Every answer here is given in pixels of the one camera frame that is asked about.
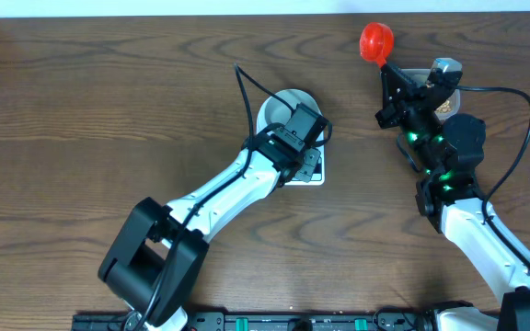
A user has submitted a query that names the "red plastic measuring scoop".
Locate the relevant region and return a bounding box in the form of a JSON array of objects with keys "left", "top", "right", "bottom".
[{"left": 359, "top": 22, "right": 394, "bottom": 68}]

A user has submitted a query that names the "pale blue round bowl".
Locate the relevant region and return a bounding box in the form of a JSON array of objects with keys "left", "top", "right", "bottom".
[{"left": 256, "top": 89, "right": 321, "bottom": 132}]

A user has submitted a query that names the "clear plastic food container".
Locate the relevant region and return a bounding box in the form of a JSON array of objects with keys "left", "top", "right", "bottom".
[{"left": 403, "top": 69, "right": 461, "bottom": 122}]

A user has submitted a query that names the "left black cable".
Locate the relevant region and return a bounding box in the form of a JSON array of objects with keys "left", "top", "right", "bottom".
[{"left": 129, "top": 62, "right": 335, "bottom": 330}]

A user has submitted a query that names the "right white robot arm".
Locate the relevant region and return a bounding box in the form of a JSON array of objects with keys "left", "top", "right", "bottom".
[{"left": 375, "top": 58, "right": 530, "bottom": 330}]

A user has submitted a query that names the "white digital kitchen scale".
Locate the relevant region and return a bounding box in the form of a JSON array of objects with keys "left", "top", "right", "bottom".
[{"left": 254, "top": 98, "right": 327, "bottom": 187}]

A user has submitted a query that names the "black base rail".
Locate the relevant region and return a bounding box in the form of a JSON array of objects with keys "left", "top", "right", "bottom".
[{"left": 70, "top": 310, "right": 439, "bottom": 331}]

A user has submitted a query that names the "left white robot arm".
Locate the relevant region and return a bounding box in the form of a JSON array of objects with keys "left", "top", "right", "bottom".
[{"left": 98, "top": 103, "right": 331, "bottom": 330}]

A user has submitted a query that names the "yellow soybeans pile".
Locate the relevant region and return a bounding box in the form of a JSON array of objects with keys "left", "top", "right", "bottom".
[{"left": 435, "top": 99, "right": 453, "bottom": 114}]

